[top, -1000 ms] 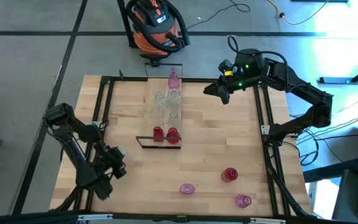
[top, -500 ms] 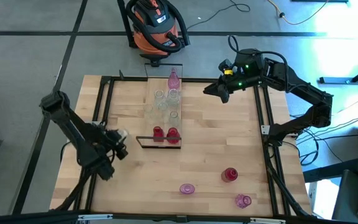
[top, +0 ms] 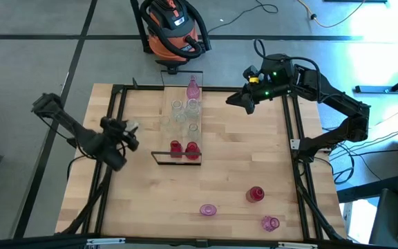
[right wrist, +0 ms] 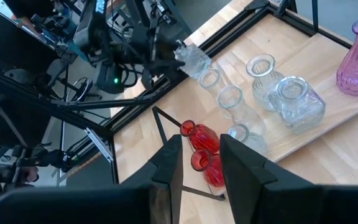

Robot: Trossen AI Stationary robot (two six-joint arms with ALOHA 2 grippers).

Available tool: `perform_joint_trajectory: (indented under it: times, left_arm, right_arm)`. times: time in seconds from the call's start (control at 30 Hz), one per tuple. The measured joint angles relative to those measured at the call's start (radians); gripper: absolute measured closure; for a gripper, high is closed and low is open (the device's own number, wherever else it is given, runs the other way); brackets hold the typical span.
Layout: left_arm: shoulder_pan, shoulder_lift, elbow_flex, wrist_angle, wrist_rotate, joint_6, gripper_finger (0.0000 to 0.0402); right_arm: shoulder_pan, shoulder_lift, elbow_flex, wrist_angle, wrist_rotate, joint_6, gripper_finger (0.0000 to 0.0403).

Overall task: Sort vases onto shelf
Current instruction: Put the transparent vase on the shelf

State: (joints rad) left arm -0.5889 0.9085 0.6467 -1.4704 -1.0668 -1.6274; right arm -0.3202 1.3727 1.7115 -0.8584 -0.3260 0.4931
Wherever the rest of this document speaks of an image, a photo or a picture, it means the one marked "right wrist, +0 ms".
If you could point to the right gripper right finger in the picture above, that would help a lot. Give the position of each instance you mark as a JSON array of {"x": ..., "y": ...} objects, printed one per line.
[{"x": 291, "y": 205}]

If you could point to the clear wide textured jar vase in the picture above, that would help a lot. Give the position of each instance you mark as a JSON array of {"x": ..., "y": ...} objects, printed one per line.
[{"x": 300, "y": 109}]

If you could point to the grey office chair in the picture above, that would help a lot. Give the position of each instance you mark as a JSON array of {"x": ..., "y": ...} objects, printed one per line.
[{"x": 56, "y": 70}]

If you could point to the red tapered ribbed vase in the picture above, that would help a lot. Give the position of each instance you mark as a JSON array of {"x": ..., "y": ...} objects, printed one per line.
[{"x": 202, "y": 138}]

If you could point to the black frame wooden shelf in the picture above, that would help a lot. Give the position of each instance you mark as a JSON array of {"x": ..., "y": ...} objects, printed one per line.
[{"x": 315, "y": 62}]

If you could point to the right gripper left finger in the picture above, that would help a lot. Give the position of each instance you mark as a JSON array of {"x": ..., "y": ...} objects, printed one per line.
[{"x": 104, "y": 205}]

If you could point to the tall clear glass vase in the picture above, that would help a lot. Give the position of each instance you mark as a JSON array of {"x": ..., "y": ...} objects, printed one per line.
[{"x": 244, "y": 118}]

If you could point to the person's hand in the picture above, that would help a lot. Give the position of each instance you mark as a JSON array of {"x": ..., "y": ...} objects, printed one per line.
[{"x": 28, "y": 174}]

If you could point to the red flared-rim bulb vase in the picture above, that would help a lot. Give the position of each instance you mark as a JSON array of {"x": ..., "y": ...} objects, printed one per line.
[{"x": 211, "y": 172}]

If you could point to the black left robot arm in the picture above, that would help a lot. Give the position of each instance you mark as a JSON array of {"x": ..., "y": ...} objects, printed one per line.
[{"x": 107, "y": 74}]

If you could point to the clear ribbed glass vase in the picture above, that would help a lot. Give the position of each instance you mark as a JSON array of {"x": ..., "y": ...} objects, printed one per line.
[{"x": 269, "y": 90}]

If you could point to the silver metal frame bracket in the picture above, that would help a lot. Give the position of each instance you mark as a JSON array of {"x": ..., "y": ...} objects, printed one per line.
[{"x": 98, "y": 144}]

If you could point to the clear square textured vase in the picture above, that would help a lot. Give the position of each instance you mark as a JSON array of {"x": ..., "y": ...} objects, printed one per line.
[{"x": 194, "y": 60}]

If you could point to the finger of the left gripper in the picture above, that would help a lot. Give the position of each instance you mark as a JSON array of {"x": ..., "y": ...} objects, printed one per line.
[
  {"x": 170, "y": 43},
  {"x": 166, "y": 68}
]

